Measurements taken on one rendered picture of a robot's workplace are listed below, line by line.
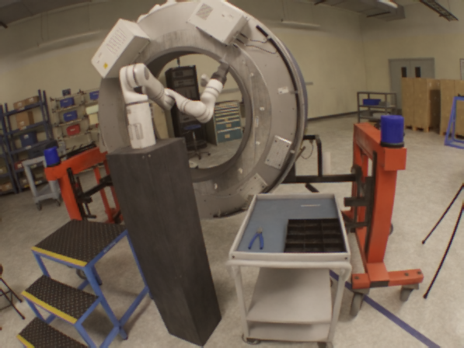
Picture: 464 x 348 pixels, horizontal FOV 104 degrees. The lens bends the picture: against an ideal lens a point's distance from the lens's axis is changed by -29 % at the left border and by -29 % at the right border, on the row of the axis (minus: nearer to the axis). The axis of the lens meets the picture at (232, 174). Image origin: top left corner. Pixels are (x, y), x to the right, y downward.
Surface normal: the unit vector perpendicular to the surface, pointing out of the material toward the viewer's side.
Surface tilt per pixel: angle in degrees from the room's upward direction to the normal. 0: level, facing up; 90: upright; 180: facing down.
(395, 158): 90
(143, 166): 90
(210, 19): 90
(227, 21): 90
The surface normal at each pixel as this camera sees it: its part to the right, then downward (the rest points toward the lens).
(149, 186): -0.42, 0.34
